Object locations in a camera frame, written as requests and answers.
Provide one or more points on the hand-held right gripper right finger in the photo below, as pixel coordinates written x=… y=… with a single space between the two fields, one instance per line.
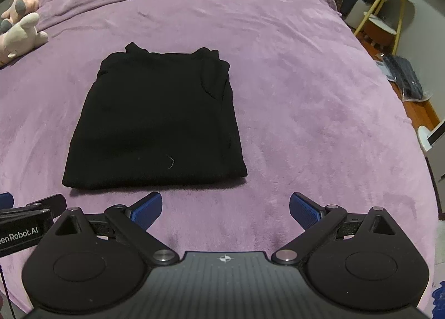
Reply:
x=306 y=209

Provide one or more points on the black shirt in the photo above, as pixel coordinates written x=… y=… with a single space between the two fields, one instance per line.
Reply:
x=156 y=120

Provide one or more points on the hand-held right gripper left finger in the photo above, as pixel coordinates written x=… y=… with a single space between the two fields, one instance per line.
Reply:
x=147 y=208

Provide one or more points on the brown wooden stool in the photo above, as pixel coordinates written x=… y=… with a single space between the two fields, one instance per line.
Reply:
x=379 y=35

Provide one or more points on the blue cloth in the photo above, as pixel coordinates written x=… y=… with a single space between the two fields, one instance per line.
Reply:
x=438 y=301

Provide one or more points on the yellow-legged side table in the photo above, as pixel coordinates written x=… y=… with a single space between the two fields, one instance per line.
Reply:
x=386 y=9

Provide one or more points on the black packet in plastic wrap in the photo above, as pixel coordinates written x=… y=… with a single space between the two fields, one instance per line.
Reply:
x=406 y=77

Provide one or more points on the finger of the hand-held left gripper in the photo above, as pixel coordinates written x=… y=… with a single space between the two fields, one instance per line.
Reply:
x=5 y=200
x=48 y=203

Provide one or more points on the purple blanket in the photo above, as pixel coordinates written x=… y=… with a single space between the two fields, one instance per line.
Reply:
x=295 y=79

